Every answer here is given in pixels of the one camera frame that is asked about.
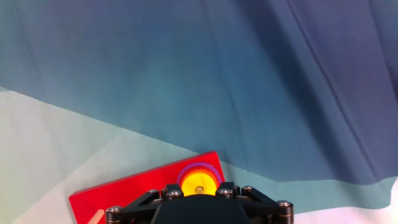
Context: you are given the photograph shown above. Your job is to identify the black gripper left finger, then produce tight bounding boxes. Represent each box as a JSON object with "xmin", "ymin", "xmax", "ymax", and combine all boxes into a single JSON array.
[{"xmin": 105, "ymin": 183, "xmax": 184, "ymax": 224}]

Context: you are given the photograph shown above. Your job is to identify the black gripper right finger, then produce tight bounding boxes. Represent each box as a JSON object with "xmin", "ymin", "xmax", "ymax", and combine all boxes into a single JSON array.
[{"xmin": 216, "ymin": 182, "xmax": 295, "ymax": 224}]

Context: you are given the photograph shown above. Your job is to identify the yellow Hanoi ring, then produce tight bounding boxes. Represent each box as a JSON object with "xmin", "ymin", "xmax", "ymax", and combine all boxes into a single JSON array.
[{"xmin": 180, "ymin": 172, "xmax": 218, "ymax": 197}]

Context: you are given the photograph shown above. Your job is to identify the red Hanoi base with pegs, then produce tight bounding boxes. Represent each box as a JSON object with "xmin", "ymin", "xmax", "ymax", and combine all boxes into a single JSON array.
[{"xmin": 68, "ymin": 151, "xmax": 226, "ymax": 224}]

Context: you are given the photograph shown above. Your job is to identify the blue green white cloth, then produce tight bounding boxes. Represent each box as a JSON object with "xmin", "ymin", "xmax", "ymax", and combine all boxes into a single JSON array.
[{"xmin": 0, "ymin": 0, "xmax": 398, "ymax": 224}]

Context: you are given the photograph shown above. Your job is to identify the large orange Hanoi ring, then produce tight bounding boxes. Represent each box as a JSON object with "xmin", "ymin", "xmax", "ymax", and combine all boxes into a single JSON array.
[{"xmin": 179, "ymin": 169, "xmax": 220, "ymax": 190}]

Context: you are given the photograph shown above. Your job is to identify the large red Hanoi ring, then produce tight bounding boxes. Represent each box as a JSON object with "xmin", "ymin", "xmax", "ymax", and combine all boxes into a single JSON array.
[{"xmin": 177, "ymin": 166, "xmax": 221, "ymax": 187}]

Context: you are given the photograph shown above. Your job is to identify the large purple Hanoi ring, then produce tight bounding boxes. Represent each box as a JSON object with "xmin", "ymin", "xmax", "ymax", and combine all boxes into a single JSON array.
[{"xmin": 176, "ymin": 161, "xmax": 223, "ymax": 187}]

